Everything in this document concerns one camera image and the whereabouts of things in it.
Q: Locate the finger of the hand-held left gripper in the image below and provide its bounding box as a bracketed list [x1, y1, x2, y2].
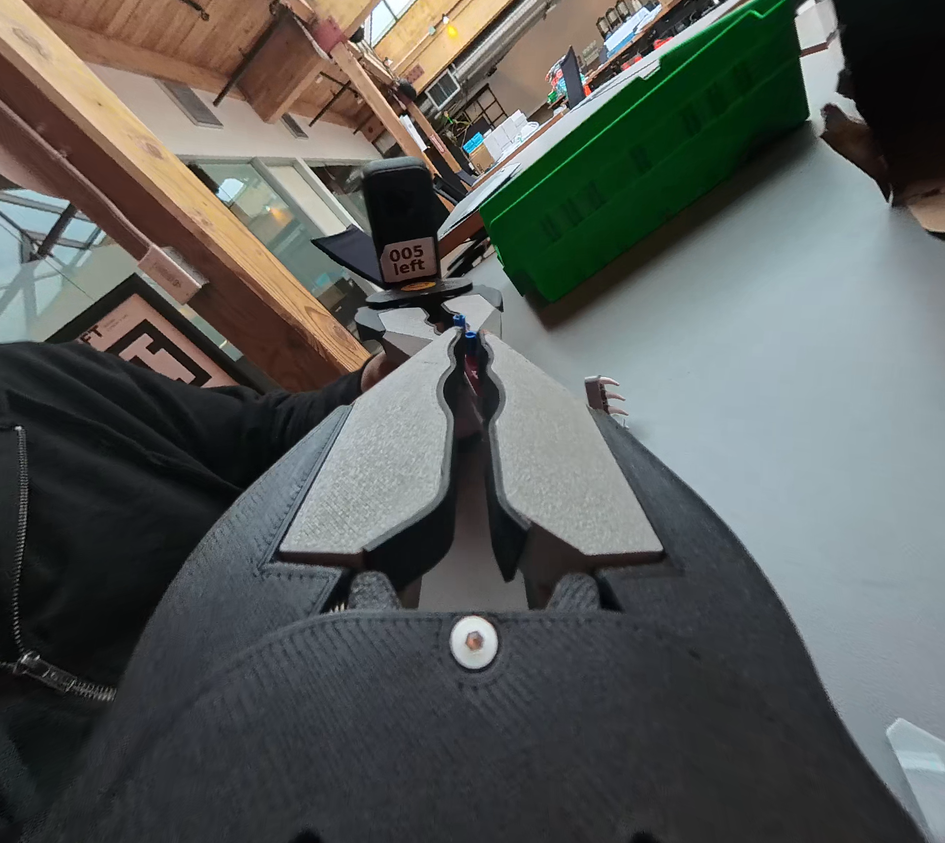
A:
[381, 306, 445, 367]
[445, 296, 496, 336]

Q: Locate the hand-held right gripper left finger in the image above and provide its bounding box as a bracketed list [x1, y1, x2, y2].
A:
[279, 328, 456, 590]

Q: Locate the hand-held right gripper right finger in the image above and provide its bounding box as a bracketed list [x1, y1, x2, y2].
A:
[478, 332, 665, 583]

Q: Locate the red toy brick beam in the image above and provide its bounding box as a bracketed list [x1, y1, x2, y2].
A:
[452, 313, 486, 402]

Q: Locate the toy brick claw piece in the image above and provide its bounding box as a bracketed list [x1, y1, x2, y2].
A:
[583, 375, 630, 430]

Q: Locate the person's left forearm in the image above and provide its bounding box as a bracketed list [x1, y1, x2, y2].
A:
[188, 352, 368, 489]

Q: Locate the person's left hand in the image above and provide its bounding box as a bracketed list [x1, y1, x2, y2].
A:
[359, 350, 405, 395]

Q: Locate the stack of white boxes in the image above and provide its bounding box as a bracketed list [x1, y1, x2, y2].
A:
[483, 112, 543, 157]

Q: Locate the black monitor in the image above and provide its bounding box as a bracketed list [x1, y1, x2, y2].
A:
[560, 45, 589, 111]

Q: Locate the green plastic bin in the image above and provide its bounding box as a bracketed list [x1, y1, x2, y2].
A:
[480, 0, 812, 303]

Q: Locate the grey electrical box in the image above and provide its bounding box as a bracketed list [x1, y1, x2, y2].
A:
[139, 246, 209, 303]

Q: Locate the framed marker sign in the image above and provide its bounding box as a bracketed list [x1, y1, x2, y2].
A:
[48, 273, 248, 392]

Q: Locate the instruction booklet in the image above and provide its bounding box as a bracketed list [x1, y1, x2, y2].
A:
[886, 717, 945, 822]

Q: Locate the opened cardboard box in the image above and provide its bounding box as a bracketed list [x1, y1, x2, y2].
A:
[812, 0, 945, 238]

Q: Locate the wooden post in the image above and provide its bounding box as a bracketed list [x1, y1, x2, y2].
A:
[0, 0, 372, 392]

